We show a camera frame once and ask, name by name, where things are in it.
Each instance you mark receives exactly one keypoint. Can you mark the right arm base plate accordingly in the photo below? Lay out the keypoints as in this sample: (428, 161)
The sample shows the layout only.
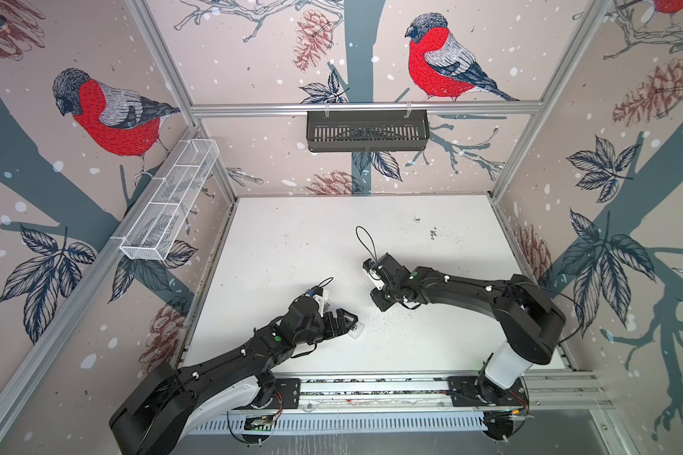
(474, 392)

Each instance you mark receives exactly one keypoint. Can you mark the aluminium mounting rail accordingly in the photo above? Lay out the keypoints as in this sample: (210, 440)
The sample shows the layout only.
(538, 390)

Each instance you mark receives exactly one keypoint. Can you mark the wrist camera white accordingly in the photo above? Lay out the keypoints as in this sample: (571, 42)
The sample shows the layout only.
(376, 279)
(321, 296)

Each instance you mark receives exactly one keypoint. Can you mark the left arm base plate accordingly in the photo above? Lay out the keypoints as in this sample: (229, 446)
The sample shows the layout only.
(278, 394)

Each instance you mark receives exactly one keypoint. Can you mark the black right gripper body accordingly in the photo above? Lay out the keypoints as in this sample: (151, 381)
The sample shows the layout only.
(388, 293)

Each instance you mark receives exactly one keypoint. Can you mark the horizontal aluminium frame bar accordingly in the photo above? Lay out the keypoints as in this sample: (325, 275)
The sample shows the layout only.
(485, 107)

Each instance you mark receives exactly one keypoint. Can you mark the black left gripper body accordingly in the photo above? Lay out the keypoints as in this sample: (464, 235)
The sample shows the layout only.
(328, 330)

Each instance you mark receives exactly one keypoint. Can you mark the white mesh wire tray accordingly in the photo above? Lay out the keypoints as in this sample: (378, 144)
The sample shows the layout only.
(161, 220)

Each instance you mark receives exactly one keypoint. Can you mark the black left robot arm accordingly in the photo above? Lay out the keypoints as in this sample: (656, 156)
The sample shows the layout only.
(170, 402)

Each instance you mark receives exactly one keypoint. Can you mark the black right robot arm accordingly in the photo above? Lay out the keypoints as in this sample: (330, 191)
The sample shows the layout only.
(531, 322)

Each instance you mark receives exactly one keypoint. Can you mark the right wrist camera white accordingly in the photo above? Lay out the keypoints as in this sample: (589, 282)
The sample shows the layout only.
(376, 279)

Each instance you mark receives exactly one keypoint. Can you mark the black hanging wire basket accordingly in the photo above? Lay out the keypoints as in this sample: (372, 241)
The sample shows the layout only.
(367, 131)

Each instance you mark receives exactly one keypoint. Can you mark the white remote control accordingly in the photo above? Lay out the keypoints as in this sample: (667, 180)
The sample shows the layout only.
(356, 330)

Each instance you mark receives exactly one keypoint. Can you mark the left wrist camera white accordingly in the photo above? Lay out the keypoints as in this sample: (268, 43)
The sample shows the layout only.
(321, 296)

